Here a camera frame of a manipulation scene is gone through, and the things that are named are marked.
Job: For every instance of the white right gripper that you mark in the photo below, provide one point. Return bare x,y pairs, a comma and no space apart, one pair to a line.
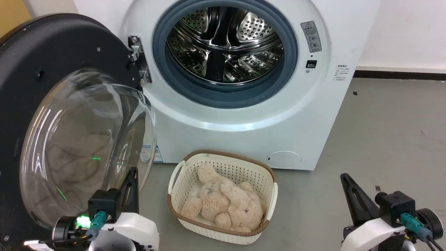
373,235

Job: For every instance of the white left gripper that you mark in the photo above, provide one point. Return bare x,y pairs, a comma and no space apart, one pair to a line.
132,233

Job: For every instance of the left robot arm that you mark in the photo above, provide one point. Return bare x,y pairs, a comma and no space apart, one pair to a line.
64,228

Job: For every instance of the white front-load washing machine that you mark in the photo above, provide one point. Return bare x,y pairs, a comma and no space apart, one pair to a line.
244,139

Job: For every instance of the metal door hinge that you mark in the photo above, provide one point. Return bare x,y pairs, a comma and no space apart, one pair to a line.
136,52

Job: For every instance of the black door latch slot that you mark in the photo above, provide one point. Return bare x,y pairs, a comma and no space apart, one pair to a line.
311,64

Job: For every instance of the washer door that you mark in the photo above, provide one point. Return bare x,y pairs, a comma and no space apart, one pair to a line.
35,52

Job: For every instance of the blue energy sticker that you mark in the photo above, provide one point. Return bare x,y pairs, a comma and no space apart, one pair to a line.
158,155

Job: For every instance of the round white filter cover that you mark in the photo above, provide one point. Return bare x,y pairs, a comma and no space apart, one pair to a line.
284,159

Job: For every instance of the beige plush teddy bear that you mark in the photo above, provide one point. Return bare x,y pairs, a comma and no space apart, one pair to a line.
223,205

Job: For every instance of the cream laundry basket brown rim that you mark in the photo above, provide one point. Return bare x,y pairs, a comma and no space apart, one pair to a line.
226,165

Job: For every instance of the small printed text label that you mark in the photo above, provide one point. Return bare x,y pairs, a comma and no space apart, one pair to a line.
341,72

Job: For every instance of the grey warning label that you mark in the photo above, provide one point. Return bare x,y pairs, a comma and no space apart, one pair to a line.
311,36

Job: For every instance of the stainless steel drum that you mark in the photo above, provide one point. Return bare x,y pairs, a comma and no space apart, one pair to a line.
226,45

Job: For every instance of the yellow wooden panel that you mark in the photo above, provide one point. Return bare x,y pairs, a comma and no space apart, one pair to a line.
12,14

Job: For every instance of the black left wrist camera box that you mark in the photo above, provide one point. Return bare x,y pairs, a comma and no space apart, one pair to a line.
102,202

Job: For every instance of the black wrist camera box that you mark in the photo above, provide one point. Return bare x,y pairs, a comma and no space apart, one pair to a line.
395,205
102,202

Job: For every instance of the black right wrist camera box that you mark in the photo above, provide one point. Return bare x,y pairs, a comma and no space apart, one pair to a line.
395,205

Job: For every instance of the black wall baseboard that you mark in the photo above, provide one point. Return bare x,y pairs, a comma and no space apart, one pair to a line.
400,75

